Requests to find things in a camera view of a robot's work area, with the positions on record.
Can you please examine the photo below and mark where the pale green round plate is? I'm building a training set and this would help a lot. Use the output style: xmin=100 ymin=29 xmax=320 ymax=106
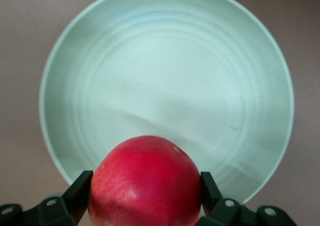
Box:
xmin=39 ymin=0 xmax=295 ymax=204

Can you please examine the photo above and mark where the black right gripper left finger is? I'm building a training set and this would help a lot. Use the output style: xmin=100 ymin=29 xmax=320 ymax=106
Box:
xmin=0 ymin=170 xmax=94 ymax=226

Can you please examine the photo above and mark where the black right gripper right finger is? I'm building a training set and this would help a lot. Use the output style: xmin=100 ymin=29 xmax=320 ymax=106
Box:
xmin=197 ymin=171 xmax=297 ymax=226

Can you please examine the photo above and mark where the red apple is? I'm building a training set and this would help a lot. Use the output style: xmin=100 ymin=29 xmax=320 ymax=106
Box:
xmin=87 ymin=135 xmax=203 ymax=226

